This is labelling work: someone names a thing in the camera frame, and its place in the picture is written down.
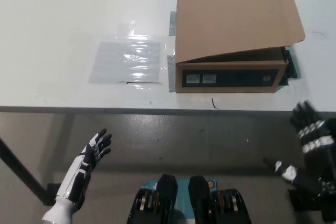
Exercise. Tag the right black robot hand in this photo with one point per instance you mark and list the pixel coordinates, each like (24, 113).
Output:
(317, 161)

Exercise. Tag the black metal table leg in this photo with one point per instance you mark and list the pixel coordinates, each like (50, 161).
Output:
(23, 171)

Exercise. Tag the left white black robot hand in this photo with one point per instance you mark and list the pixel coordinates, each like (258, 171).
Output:
(84, 163)

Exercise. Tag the brown cardboard storage box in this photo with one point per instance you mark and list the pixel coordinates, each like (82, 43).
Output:
(228, 24)

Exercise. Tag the grey tape strip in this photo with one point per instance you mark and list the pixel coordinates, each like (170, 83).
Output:
(172, 23)
(171, 74)

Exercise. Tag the clear plastic sheet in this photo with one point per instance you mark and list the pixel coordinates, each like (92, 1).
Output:
(126, 61)

